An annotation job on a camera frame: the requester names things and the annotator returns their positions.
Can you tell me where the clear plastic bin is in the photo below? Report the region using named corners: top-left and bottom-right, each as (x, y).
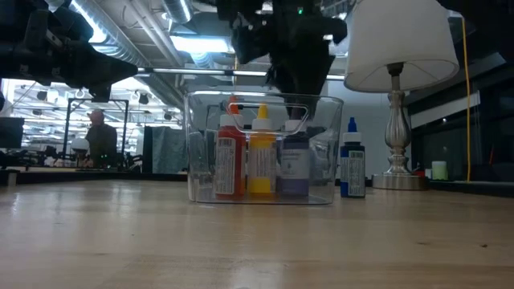
top-left (183, 91), bottom-right (345, 206)

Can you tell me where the person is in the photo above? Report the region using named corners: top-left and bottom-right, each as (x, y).
top-left (84, 108), bottom-right (120, 169)

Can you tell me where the narrow silver spiral air duct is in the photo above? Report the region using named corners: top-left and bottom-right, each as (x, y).
top-left (161, 0), bottom-right (194, 24)

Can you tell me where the dark grey partition panel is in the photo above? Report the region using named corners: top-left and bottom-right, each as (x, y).
top-left (142, 125), bottom-right (181, 176)

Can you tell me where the large blue food coloring bottle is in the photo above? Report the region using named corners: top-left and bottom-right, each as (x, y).
top-left (339, 116), bottom-right (366, 199)

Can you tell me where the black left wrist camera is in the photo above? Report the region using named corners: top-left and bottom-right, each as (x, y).
top-left (22, 3), bottom-right (96, 46)

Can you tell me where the white dome object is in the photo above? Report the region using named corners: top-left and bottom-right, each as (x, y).
top-left (71, 136), bottom-right (91, 152)

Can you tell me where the large yellow food coloring bottle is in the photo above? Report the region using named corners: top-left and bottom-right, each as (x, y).
top-left (247, 103), bottom-right (278, 196)

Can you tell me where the large orange-red food coloring bottle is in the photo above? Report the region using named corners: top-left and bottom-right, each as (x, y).
top-left (214, 95), bottom-right (247, 201)

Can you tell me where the long ceiling light bar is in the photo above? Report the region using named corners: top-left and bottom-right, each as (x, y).
top-left (136, 67), bottom-right (346, 80)

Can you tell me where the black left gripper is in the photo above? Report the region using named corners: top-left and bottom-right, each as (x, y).
top-left (23, 39), bottom-right (139, 104)

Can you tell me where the black background rig frame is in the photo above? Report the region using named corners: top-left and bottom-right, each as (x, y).
top-left (66, 97), bottom-right (130, 161)

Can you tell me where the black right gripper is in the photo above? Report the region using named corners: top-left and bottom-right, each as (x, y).
top-left (272, 0), bottom-right (349, 121)

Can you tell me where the black monitor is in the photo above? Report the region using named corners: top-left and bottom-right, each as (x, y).
top-left (0, 116), bottom-right (24, 149)

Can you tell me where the silver table lamp white shade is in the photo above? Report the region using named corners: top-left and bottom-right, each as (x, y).
top-left (344, 0), bottom-right (461, 191)

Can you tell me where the yellow power cable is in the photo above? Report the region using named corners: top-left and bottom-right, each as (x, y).
top-left (461, 18), bottom-right (471, 182)

